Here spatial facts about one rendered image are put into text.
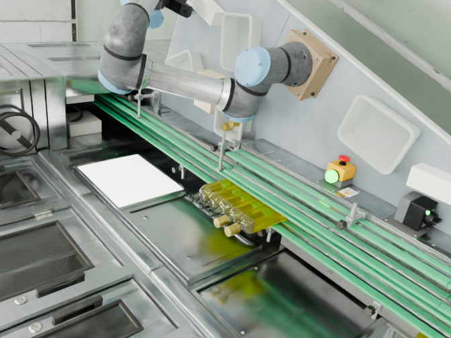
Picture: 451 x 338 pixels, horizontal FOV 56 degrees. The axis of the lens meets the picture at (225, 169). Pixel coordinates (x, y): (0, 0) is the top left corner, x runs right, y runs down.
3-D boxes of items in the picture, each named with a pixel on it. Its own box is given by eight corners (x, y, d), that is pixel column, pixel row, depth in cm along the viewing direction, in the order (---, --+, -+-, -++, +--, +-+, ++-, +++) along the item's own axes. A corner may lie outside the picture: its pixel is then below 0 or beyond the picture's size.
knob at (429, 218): (429, 221, 128) (439, 227, 126) (421, 225, 126) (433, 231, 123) (434, 208, 126) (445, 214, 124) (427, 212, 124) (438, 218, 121)
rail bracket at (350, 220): (358, 213, 135) (333, 226, 126) (364, 193, 131) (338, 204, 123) (369, 220, 132) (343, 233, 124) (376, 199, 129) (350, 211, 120)
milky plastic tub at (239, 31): (235, 67, 184) (219, 68, 179) (238, 12, 176) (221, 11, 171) (264, 74, 172) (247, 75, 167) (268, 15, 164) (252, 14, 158)
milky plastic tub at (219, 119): (227, 129, 194) (212, 131, 189) (233, 80, 184) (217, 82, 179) (253, 143, 183) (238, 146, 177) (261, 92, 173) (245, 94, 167)
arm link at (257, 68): (294, 61, 134) (263, 63, 126) (276, 94, 143) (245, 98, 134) (272, 39, 139) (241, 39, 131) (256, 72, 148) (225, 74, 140)
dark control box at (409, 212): (406, 211, 136) (392, 218, 130) (414, 190, 132) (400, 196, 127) (431, 224, 130) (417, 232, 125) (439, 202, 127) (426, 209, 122)
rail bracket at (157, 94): (164, 112, 225) (126, 117, 211) (166, 80, 218) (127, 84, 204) (170, 115, 222) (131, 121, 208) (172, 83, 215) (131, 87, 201)
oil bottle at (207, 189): (237, 186, 177) (196, 198, 164) (239, 174, 174) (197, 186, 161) (246, 191, 173) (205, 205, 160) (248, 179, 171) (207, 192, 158)
